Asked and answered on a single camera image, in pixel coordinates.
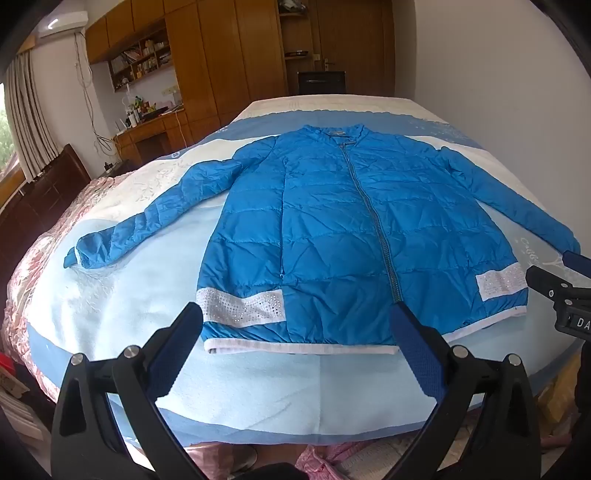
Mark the pink patterned cloth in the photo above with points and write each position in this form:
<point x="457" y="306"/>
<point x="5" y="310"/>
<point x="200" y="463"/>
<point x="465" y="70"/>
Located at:
<point x="323" y="461"/>

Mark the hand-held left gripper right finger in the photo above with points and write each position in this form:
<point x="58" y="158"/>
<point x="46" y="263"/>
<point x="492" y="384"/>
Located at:
<point x="418" y="355"/>

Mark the black tray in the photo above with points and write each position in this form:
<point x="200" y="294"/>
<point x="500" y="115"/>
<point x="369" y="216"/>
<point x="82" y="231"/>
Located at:
<point x="154" y="114"/>

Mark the wooden bookshelf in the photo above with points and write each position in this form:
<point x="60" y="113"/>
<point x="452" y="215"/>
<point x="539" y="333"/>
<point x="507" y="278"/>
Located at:
<point x="141" y="60"/>

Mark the wooden desk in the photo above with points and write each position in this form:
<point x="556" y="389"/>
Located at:
<point x="152" y="134"/>

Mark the wooden door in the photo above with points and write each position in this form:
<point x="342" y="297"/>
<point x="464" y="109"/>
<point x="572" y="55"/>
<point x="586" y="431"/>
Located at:
<point x="355" y="41"/>

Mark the blue puffer jacket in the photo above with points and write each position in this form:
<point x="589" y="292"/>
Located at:
<point x="332" y="221"/>

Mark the wooden wardrobe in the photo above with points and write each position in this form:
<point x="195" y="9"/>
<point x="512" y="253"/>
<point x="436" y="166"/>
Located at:
<point x="221" y="60"/>

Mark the wooden wall cabinet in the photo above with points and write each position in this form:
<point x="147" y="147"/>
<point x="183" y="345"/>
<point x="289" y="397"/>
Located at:
<point x="120" y="27"/>

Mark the pink floral quilt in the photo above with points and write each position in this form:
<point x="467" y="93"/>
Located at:
<point x="27" y="277"/>

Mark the black chair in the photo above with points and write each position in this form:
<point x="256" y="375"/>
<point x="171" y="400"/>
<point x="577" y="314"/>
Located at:
<point x="322" y="83"/>

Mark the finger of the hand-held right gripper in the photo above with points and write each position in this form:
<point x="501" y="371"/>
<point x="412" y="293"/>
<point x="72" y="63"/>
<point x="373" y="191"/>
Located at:
<point x="576" y="260"/>
<point x="545" y="279"/>

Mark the beige curtain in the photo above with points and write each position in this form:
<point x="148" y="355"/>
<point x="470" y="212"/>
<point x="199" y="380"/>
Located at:
<point x="34" y="115"/>

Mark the bed with blue-white cover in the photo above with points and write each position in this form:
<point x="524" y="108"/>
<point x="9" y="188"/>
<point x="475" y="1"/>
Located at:
<point x="138" y="300"/>

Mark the dark wooden headboard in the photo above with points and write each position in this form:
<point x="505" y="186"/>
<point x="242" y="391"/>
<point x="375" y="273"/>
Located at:
<point x="55" y="184"/>

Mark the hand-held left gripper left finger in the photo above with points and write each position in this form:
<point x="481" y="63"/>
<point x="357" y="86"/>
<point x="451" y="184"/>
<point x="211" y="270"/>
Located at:
<point x="173" y="355"/>

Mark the white air conditioner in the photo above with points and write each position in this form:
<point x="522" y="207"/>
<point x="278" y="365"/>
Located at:
<point x="62" y="24"/>

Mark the window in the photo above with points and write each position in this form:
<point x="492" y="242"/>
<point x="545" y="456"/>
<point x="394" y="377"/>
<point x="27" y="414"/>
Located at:
<point x="7" y="138"/>

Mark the white router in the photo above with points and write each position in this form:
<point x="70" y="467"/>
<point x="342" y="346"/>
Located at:
<point x="121" y="127"/>

